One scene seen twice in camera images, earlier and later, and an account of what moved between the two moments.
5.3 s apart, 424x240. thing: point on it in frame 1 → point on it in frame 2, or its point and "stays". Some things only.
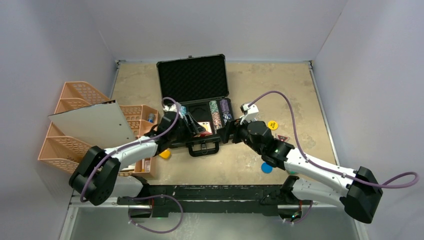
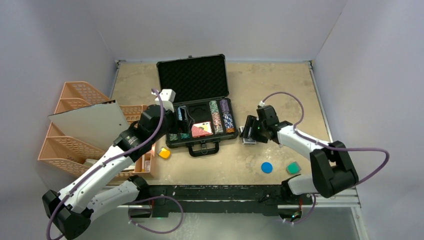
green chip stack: [214, 107] stays
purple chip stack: [224, 106] stays
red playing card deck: [207, 126] stays
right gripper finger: [229, 128] → [247, 132]
